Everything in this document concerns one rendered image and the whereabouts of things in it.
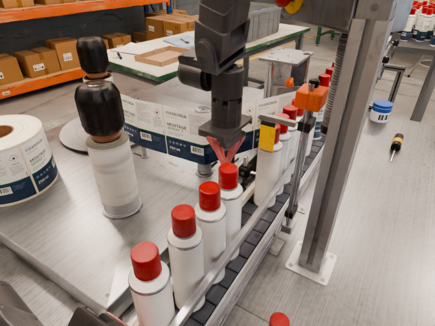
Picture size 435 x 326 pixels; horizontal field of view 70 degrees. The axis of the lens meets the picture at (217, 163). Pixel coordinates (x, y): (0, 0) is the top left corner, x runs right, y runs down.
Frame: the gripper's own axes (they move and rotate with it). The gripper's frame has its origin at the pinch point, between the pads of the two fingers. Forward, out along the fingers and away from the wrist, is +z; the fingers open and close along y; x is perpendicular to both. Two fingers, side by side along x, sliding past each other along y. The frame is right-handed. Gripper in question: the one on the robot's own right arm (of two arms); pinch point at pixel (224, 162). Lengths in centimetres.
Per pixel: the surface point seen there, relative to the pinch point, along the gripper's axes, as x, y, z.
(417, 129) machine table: 36, -82, 17
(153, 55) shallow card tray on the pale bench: -126, -116, 20
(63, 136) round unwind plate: -61, -2, 13
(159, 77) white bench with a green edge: -93, -84, 21
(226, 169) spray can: 6.4, 10.4, -6.7
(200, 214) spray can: 6.4, 17.9, -2.6
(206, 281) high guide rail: 10.3, 22.3, 5.7
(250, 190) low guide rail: 3.5, -6.4, 10.1
